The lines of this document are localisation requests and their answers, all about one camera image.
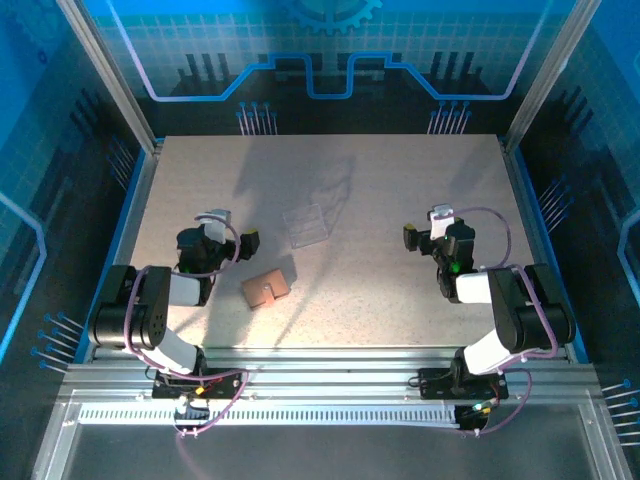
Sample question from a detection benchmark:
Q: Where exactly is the aluminium frame cross rail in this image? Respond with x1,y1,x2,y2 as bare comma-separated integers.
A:
58,346,604,405

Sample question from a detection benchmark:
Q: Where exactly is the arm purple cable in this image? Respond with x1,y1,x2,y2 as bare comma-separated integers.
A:
122,212,251,442
449,207,560,437

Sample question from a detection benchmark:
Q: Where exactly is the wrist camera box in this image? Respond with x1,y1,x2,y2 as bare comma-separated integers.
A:
427,203,456,240
193,208,234,245

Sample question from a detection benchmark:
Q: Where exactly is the aluminium frame post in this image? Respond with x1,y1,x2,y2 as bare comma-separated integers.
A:
501,0,603,155
55,0,165,155

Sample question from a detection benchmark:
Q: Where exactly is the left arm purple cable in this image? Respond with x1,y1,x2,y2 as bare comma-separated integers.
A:
122,212,251,442

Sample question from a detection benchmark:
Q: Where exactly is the aluminium table side rail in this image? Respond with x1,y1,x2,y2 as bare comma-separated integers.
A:
499,139,576,361
82,142,166,361

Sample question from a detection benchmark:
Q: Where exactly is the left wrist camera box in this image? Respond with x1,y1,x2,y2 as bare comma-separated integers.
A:
193,208,234,245

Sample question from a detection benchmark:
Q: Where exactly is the white slotted cable duct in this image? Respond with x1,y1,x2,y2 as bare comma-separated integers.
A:
77,403,462,428

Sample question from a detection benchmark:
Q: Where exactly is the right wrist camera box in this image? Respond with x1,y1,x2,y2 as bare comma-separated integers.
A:
427,203,456,240

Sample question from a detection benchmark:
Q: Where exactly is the brown leather card holder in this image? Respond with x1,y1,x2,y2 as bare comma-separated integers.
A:
241,268,292,311

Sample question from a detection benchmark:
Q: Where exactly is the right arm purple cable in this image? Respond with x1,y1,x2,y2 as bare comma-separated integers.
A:
449,207,560,437

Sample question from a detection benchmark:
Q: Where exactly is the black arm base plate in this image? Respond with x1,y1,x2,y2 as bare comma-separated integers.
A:
151,368,251,401
417,367,510,401

